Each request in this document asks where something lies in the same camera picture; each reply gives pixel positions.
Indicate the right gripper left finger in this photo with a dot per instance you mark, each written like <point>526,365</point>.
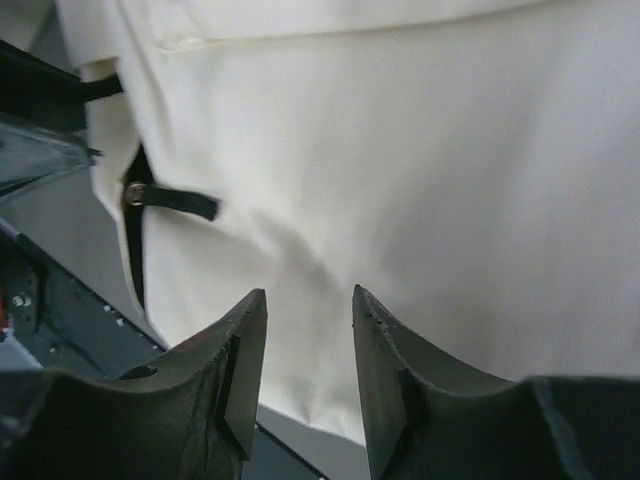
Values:
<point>188,414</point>

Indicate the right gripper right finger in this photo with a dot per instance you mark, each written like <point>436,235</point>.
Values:
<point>428,415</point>

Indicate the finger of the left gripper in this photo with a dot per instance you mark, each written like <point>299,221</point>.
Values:
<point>42,110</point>

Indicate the cream canvas backpack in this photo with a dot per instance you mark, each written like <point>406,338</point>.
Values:
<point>474,164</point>

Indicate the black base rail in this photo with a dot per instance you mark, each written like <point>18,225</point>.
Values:
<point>51,320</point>

